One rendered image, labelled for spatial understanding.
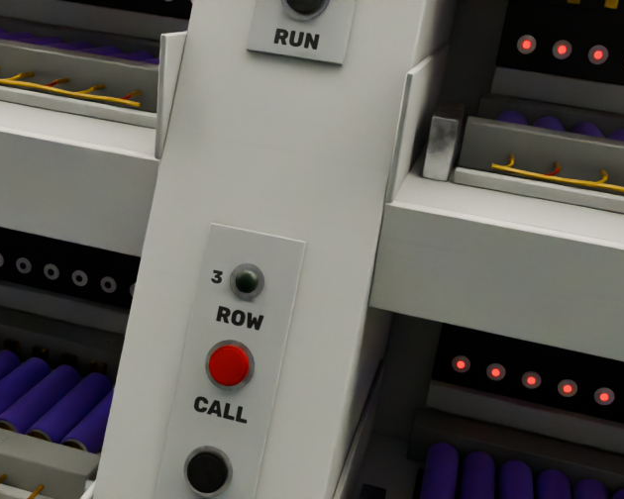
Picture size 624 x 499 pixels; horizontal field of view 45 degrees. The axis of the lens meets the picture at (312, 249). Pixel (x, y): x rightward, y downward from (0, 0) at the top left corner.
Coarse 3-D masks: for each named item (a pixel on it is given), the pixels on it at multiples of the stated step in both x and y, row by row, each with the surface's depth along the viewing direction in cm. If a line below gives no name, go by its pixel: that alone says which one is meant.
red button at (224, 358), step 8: (216, 352) 30; (224, 352) 30; (232, 352) 29; (240, 352) 30; (216, 360) 30; (224, 360) 30; (232, 360) 29; (240, 360) 29; (248, 360) 30; (216, 368) 30; (224, 368) 30; (232, 368) 29; (240, 368) 29; (248, 368) 30; (216, 376) 30; (224, 376) 30; (232, 376) 29; (240, 376) 29; (224, 384) 30; (232, 384) 30
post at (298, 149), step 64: (384, 0) 29; (448, 0) 40; (192, 64) 31; (256, 64) 30; (320, 64) 30; (384, 64) 29; (192, 128) 31; (256, 128) 30; (320, 128) 30; (384, 128) 29; (192, 192) 31; (256, 192) 30; (320, 192) 30; (384, 192) 29; (192, 256) 31; (320, 256) 30; (320, 320) 30; (384, 320) 42; (128, 384) 31; (320, 384) 29; (128, 448) 31; (320, 448) 29
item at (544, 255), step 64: (512, 0) 44; (576, 0) 43; (512, 64) 45; (576, 64) 44; (448, 128) 33; (512, 128) 35; (576, 128) 41; (448, 192) 32; (512, 192) 33; (576, 192) 32; (384, 256) 30; (448, 256) 29; (512, 256) 29; (576, 256) 28; (448, 320) 30; (512, 320) 29; (576, 320) 29
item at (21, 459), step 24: (0, 432) 38; (0, 456) 37; (24, 456) 36; (48, 456) 37; (72, 456) 37; (96, 456) 37; (0, 480) 36; (24, 480) 37; (48, 480) 36; (72, 480) 36
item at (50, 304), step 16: (0, 288) 50; (16, 288) 50; (32, 288) 50; (0, 304) 51; (16, 304) 50; (32, 304) 50; (48, 304) 50; (64, 304) 49; (80, 304) 49; (96, 304) 49; (64, 320) 50; (80, 320) 49; (96, 320) 49; (112, 320) 49; (128, 320) 49; (112, 384) 48
